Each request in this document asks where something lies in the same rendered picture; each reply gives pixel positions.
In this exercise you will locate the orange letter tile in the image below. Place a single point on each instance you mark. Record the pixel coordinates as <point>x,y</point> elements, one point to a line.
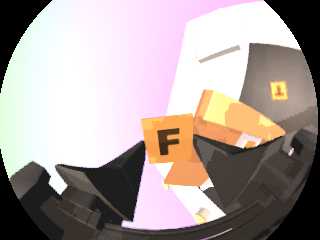
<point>249,145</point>
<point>168,138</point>
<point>278,91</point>

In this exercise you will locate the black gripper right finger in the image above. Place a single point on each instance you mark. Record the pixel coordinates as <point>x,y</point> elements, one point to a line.
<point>232,168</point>

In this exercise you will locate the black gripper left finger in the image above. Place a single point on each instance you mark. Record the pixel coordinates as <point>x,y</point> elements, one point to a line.
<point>117,183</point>

